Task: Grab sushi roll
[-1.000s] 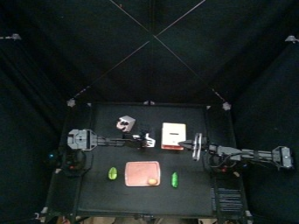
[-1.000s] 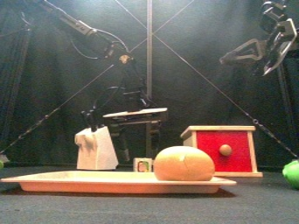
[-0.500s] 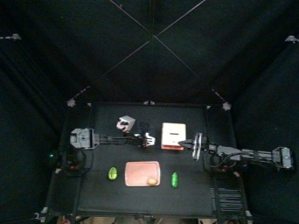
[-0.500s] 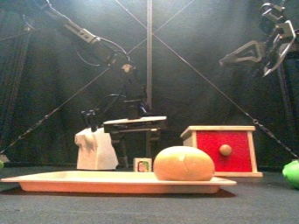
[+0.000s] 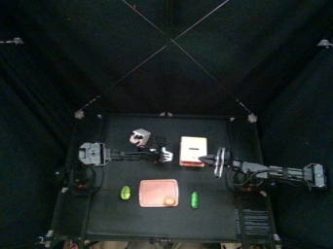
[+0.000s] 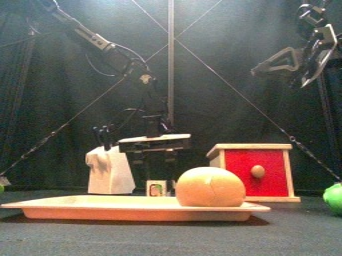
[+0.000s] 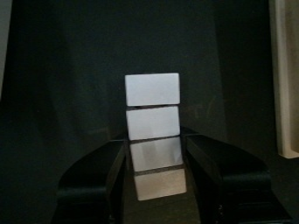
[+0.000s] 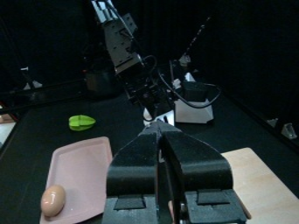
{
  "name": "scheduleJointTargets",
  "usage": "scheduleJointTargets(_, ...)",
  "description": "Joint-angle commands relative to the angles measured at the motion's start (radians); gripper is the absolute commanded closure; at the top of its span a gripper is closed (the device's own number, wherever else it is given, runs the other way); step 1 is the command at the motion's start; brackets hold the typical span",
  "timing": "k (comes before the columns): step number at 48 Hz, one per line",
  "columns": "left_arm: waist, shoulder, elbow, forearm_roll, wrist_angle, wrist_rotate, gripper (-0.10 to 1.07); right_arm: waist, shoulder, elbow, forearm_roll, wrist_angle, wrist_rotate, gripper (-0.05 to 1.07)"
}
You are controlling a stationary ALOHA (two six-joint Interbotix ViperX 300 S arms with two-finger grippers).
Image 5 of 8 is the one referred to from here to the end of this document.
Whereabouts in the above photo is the white text label sticker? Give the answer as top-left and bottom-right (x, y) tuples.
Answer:
(241, 208), (273, 240)

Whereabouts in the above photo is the thin diagonal brace wire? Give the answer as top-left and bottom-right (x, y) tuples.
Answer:
(79, 0), (230, 113)
(119, 0), (254, 115)

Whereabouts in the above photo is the pink square tray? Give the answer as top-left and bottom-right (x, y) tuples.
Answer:
(138, 178), (181, 208)

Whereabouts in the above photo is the grey pink toy cube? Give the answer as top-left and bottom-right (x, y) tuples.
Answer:
(129, 127), (153, 149)

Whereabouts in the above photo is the dark green toy vegetable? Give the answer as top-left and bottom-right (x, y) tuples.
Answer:
(190, 191), (201, 210)

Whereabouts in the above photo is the light green toy vegetable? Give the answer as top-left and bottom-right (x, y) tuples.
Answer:
(119, 185), (133, 201)

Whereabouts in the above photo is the white box with red base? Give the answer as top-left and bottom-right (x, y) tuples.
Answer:
(178, 135), (210, 168)

